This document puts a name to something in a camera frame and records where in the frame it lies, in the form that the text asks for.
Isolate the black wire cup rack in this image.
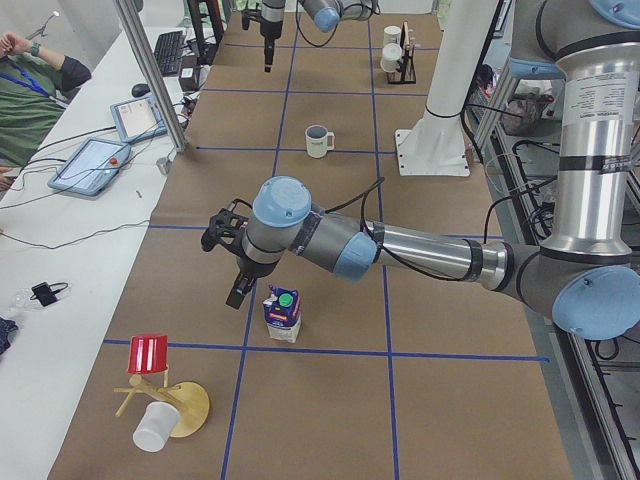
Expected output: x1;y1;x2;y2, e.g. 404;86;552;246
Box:
385;21;417;84

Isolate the far blue teach pendant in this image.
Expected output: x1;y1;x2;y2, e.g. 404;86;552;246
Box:
110;94;167;144

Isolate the blue white milk carton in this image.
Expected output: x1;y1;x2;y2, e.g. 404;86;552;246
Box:
263;285;301;343

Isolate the white mug with handle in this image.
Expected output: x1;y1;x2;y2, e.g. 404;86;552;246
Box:
305;125;335;159

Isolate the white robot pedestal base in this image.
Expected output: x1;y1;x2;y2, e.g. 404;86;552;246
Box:
395;0;500;177

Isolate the white cup left in rack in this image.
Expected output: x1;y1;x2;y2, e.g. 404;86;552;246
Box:
383;25;402;46

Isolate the white plastic cup on stand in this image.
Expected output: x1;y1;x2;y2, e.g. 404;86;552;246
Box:
132;401;180;453

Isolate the red plastic cup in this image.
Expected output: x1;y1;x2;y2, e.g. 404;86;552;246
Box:
127;333;168;375

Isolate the black keyboard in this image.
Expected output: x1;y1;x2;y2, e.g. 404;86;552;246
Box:
154;31;184;76

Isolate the seated person in green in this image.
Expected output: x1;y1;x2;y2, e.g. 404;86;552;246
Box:
1;32;92;191

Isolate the near blue teach pendant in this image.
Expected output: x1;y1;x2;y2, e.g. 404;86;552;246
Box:
47;138;131;197

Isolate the black power supply box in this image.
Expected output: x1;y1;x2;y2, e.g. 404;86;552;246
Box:
178;55;208;92

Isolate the wooden cup tree stand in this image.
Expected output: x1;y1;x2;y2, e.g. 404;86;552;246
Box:
114;370;211;438

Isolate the aluminium frame post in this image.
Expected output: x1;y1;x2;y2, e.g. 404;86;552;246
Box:
114;0;187;153

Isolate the black computer mouse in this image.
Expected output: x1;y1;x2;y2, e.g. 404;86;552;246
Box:
131;83;150;98

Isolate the blue teach pendant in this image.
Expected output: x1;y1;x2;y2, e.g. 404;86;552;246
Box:
110;94;167;144
47;138;131;197

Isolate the small black adapter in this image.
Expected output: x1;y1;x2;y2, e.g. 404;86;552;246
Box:
30;282;69;307

